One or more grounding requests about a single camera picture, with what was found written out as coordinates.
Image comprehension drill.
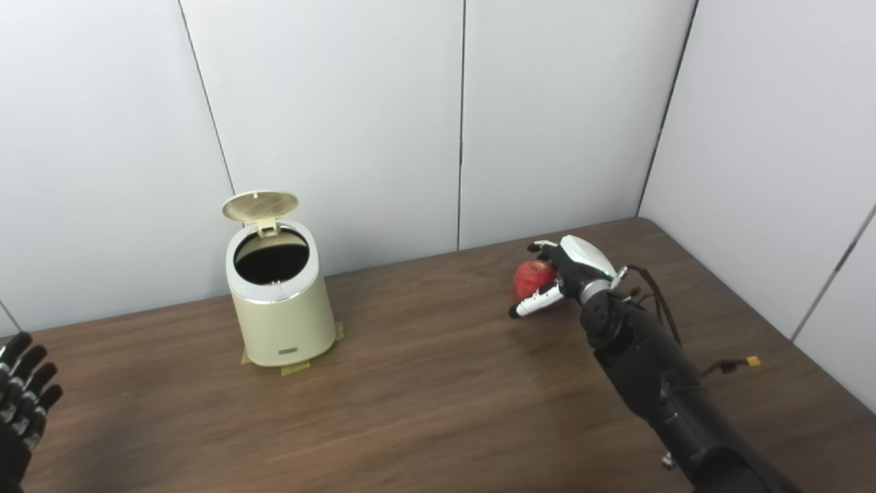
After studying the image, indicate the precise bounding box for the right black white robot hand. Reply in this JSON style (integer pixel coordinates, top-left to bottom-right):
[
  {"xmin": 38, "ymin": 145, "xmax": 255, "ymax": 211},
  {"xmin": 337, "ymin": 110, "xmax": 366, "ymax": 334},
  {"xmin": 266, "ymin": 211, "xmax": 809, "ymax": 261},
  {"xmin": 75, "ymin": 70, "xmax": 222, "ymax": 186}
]
[{"xmin": 508, "ymin": 235, "xmax": 620, "ymax": 320}]

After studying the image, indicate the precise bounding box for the cream round bin lid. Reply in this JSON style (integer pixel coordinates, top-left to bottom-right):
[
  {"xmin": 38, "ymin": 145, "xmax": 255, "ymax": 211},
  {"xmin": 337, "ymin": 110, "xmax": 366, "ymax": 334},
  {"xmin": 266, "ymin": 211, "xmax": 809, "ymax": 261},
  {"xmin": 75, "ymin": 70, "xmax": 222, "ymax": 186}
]
[{"xmin": 222, "ymin": 190, "xmax": 300, "ymax": 238}]

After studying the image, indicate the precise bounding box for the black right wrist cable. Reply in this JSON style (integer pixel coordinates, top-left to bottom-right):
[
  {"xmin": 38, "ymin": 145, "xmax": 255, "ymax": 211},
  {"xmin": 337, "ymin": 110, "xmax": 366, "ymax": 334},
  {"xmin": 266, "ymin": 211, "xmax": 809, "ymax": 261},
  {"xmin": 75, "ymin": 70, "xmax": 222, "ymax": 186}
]
[{"xmin": 618, "ymin": 265, "xmax": 762, "ymax": 379}]

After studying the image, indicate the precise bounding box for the red apple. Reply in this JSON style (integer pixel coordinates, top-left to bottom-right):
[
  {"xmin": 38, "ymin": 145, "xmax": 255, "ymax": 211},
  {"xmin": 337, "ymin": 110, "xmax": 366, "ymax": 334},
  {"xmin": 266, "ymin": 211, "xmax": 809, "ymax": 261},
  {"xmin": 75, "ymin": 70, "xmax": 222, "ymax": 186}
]
[{"xmin": 514, "ymin": 260, "xmax": 557, "ymax": 301}]

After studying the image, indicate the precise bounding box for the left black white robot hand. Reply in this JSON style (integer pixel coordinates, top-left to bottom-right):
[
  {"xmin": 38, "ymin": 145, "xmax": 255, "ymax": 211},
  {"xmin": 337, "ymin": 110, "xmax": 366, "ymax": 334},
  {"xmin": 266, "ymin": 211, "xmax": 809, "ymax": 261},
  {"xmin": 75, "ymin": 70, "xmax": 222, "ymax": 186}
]
[{"xmin": 0, "ymin": 332, "xmax": 64, "ymax": 493}]

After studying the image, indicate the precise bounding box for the cream-colored bin body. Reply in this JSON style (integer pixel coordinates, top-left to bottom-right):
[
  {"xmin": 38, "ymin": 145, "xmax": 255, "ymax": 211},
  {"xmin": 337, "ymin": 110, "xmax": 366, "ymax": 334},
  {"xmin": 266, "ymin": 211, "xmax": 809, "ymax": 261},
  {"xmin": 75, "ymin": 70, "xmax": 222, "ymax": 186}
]
[{"xmin": 226, "ymin": 218, "xmax": 338, "ymax": 368}]

